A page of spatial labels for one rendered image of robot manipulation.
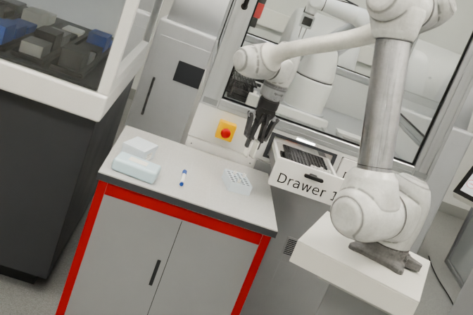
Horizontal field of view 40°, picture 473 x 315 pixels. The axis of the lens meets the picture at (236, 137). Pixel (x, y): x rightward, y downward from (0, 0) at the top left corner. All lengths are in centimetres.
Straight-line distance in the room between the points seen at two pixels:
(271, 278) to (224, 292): 67
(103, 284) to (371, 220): 97
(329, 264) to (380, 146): 38
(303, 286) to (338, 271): 101
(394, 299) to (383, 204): 29
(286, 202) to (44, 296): 107
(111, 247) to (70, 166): 49
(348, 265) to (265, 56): 73
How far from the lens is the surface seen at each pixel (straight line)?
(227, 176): 239
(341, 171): 276
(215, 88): 264
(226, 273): 226
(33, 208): 271
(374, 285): 197
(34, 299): 283
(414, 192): 202
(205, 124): 268
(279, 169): 238
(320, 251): 197
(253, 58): 216
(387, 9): 185
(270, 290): 297
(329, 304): 214
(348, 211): 184
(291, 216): 282
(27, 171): 267
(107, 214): 221
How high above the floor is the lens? 155
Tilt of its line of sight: 15 degrees down
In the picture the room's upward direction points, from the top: 21 degrees clockwise
